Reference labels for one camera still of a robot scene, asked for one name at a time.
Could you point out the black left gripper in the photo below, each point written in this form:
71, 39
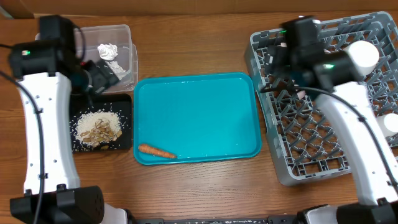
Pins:
105, 76

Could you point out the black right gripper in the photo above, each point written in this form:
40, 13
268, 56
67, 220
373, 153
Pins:
277, 65

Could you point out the white tissue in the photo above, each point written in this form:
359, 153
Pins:
107, 51

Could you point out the orange carrot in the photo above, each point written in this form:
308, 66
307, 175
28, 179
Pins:
147, 149

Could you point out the white shallow bowl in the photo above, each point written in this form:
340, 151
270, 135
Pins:
364, 56

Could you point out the pink plate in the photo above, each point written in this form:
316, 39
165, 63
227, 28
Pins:
300, 94

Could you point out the white paper cup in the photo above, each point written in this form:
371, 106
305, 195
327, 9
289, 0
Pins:
388, 124

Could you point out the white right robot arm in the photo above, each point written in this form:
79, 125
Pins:
336, 82

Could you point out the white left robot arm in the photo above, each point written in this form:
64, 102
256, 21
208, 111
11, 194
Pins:
48, 73

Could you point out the clear plastic waste bin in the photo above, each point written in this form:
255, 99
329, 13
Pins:
120, 36

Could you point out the grey dishwasher rack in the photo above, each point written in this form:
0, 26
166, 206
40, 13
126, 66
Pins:
301, 141

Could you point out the crumpled white paper in bin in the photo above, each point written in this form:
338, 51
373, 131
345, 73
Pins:
117, 69

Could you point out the black tray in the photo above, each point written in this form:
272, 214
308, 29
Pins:
121, 104

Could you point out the rice and nut scraps pile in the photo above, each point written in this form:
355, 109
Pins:
93, 129

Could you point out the teal plastic tray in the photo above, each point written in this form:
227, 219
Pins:
199, 118

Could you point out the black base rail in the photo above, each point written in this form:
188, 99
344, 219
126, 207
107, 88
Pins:
217, 220

